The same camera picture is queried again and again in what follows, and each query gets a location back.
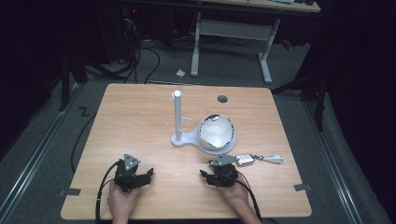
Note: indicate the small red object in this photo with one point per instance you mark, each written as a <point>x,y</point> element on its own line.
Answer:
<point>287,44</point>

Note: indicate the person's left hand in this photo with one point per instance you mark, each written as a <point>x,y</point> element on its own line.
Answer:
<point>123,202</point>

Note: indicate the white-framed desk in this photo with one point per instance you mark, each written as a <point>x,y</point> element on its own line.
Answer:
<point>233,29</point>

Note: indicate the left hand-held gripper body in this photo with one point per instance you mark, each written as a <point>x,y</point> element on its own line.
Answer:
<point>127,177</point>

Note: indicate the crumpled white paper scrap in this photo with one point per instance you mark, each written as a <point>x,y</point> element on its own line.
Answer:
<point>180,73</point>

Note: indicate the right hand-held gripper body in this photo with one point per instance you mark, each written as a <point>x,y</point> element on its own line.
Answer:
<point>225,174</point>

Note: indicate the person's right hand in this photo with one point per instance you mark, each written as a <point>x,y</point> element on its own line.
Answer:
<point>238,197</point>

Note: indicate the white stand with post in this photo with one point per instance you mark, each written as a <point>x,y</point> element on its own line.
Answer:
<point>178,118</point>

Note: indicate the metal floor rail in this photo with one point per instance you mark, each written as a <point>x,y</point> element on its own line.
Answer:
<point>333,161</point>
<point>37,155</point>

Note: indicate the black metal stand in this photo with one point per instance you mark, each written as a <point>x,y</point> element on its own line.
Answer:
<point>311,90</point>
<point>67,81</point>

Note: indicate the grey tape strip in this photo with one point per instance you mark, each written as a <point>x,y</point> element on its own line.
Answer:
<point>302,187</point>
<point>70,192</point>

